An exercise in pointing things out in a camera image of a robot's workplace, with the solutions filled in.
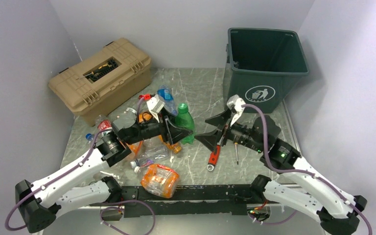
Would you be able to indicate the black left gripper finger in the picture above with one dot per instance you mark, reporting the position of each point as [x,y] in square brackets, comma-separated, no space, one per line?
[173,134]
[166,119]

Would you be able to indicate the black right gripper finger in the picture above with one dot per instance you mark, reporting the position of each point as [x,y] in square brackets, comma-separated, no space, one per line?
[210,140]
[223,118]

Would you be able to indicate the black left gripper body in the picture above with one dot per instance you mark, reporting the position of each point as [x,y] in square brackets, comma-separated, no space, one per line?
[148,129]

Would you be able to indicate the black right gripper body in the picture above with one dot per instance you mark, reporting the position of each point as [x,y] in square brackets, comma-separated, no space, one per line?
[241,133]

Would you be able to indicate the green plastic bottle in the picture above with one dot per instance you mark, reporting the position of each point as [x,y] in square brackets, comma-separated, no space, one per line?
[185,120]

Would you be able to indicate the small orange bottle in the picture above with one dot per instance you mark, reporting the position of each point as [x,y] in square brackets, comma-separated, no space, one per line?
[175,148]

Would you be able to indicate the blue tinted water bottle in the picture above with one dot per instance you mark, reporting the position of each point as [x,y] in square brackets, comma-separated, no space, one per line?
[169,102]

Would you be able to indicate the crushed clear blue label bottle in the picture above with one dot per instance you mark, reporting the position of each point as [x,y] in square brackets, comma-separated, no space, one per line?
[151,156]

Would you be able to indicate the crushed orange label jug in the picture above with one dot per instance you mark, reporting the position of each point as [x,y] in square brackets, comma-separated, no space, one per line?
[159,180]

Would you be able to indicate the blue cap clear bottle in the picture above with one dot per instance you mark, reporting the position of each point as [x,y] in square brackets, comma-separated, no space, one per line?
[89,137]

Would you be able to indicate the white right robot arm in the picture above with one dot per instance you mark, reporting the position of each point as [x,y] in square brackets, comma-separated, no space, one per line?
[337,212]

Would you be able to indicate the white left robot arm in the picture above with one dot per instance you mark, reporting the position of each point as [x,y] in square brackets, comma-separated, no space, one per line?
[44,200]

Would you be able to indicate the dark green trash bin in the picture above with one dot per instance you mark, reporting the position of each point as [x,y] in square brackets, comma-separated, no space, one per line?
[263,66]

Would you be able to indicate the large orange label bottle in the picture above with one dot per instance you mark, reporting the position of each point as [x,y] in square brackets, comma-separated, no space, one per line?
[135,149]

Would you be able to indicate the orange juice bottle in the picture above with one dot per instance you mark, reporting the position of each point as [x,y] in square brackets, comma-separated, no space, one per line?
[144,117]

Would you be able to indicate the yellow black screwdriver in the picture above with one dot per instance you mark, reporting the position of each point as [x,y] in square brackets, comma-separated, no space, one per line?
[236,153]

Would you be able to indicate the red label clear bottle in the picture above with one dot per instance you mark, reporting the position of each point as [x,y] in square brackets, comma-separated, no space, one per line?
[102,122]

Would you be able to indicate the tan plastic toolbox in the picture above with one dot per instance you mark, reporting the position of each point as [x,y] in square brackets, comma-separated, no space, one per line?
[102,82]

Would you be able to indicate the red handled adjustable wrench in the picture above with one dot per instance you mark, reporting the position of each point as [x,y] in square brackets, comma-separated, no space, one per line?
[213,159]

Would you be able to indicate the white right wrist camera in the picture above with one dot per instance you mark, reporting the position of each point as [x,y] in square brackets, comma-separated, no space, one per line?
[235,105]

